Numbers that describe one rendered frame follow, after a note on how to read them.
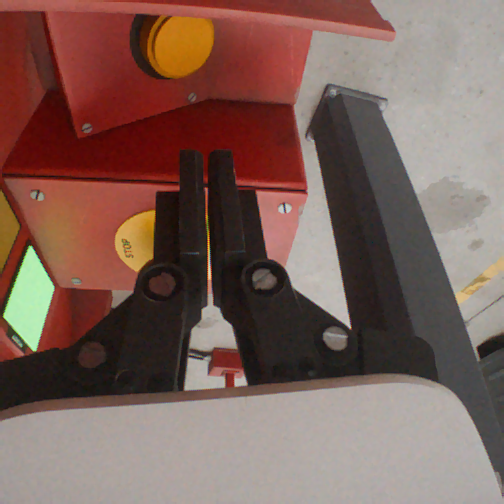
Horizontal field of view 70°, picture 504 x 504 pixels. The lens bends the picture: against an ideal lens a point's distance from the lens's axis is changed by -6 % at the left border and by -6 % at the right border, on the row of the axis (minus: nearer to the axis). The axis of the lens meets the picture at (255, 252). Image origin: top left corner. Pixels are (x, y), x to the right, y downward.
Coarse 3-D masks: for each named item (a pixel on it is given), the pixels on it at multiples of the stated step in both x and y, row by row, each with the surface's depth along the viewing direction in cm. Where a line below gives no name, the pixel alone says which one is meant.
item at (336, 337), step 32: (224, 160) 11; (224, 192) 10; (224, 224) 9; (256, 224) 11; (224, 256) 9; (256, 256) 10; (224, 288) 9; (320, 320) 9; (320, 352) 9; (352, 352) 9
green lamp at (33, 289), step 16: (32, 256) 21; (32, 272) 21; (16, 288) 19; (32, 288) 21; (48, 288) 23; (16, 304) 19; (32, 304) 21; (48, 304) 23; (16, 320) 19; (32, 320) 21; (32, 336) 21
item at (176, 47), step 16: (160, 16) 17; (176, 16) 17; (144, 32) 17; (160, 32) 17; (176, 32) 17; (192, 32) 18; (208, 32) 18; (144, 48) 18; (160, 48) 18; (176, 48) 18; (192, 48) 19; (208, 48) 19; (160, 64) 18; (176, 64) 19; (192, 64) 19
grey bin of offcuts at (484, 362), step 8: (480, 344) 245; (488, 344) 240; (496, 344) 242; (480, 352) 247; (488, 352) 248; (496, 352) 229; (480, 360) 241; (488, 360) 234; (496, 360) 230; (480, 368) 241; (488, 368) 235; (496, 368) 228; (488, 376) 233; (496, 376) 227; (488, 384) 233; (496, 384) 226; (488, 392) 231; (496, 392) 225; (496, 400) 224; (496, 408) 223; (496, 416) 222
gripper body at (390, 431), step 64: (320, 384) 7; (384, 384) 7; (0, 448) 6; (64, 448) 6; (128, 448) 6; (192, 448) 6; (256, 448) 6; (320, 448) 6; (384, 448) 6; (448, 448) 6
